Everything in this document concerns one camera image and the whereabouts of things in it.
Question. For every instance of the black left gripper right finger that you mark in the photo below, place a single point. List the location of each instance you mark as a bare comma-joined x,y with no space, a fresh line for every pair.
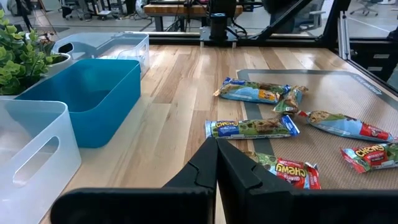
245,193

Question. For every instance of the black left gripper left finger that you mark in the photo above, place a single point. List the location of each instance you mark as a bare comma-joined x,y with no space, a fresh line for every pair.
199,186

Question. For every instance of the red Chewy granola bar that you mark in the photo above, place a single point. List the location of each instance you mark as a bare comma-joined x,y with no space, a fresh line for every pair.
289,171
370,157
345,126

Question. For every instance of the orange Chewy granola bar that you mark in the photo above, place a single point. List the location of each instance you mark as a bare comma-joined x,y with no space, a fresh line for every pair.
289,101
248,94

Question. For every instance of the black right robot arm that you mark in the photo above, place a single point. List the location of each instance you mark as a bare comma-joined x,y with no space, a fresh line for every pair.
218,28

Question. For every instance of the teal plastic bin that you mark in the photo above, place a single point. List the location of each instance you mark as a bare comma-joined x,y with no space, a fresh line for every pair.
102,124

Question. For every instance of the brown silicone baking mat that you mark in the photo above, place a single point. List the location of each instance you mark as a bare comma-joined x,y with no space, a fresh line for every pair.
326,93

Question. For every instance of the clear plastic bin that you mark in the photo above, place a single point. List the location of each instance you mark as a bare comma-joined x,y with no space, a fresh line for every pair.
40,186
93,40

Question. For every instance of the wooden workbench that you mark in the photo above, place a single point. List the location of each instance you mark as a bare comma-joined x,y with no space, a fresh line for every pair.
174,10

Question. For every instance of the succulent in white pot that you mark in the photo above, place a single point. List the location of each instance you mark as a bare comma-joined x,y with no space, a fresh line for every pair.
63,62

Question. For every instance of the grey office chair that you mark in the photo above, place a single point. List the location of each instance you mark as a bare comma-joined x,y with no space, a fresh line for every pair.
311,18
365,6

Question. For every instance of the green leafy artificial plant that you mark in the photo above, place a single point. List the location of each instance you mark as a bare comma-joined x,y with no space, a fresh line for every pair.
18,62

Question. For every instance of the black metal table frame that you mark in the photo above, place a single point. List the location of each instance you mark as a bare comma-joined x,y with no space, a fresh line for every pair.
280,42

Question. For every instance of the silver aluminium post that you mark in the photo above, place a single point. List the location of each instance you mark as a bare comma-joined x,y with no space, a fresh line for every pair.
344,34

